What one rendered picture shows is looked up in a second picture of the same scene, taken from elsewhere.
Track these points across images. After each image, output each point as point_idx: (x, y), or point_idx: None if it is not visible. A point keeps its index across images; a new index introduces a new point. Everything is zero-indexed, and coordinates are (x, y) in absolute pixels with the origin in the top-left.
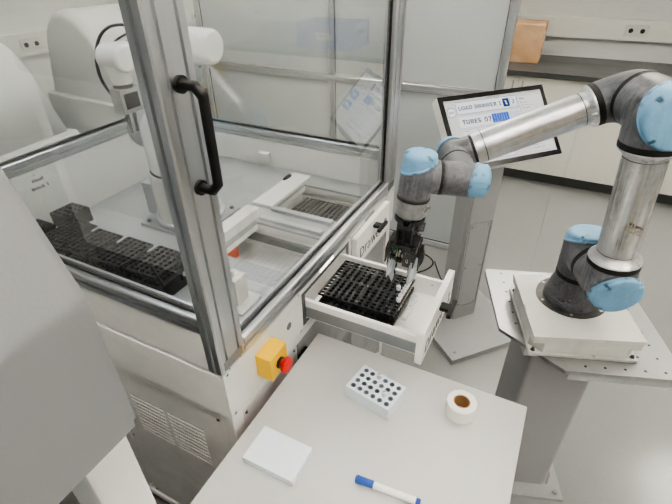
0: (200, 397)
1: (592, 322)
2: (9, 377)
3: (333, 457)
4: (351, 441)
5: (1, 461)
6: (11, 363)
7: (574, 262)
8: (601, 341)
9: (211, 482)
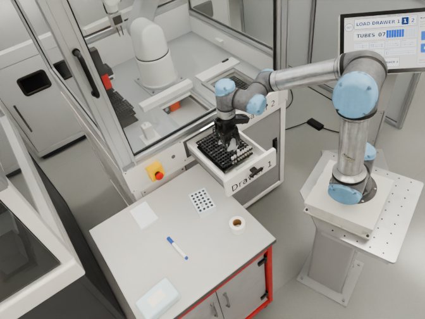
0: (122, 179)
1: (349, 206)
2: None
3: (166, 225)
4: (178, 221)
5: None
6: None
7: None
8: (343, 219)
9: (114, 216)
